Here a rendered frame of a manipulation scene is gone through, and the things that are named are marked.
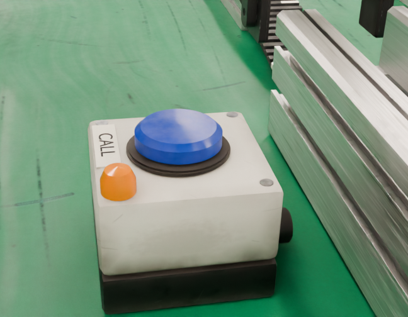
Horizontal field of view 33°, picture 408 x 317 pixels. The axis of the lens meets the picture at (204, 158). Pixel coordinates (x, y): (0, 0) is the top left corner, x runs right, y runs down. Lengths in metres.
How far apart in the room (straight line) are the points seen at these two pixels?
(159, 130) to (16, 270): 0.10
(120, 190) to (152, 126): 0.04
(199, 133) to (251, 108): 0.20
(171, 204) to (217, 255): 0.03
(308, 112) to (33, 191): 0.16
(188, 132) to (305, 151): 0.10
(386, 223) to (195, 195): 0.08
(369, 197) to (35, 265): 0.16
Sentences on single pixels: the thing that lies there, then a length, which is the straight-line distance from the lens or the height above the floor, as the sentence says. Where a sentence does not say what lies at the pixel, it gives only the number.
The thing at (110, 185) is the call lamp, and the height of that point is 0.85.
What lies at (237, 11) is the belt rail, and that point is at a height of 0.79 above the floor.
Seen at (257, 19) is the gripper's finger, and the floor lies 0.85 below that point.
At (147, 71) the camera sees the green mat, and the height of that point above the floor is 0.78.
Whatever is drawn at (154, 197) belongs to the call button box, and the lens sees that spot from 0.29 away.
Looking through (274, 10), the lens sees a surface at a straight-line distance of 0.62.
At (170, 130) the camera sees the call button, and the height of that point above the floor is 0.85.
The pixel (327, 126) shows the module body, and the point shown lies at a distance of 0.36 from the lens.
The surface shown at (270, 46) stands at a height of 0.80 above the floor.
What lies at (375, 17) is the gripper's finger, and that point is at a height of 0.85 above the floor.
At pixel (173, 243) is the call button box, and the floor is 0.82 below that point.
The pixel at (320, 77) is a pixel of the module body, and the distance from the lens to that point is 0.36.
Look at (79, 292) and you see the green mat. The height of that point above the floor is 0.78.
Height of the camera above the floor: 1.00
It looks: 30 degrees down
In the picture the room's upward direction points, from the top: 2 degrees clockwise
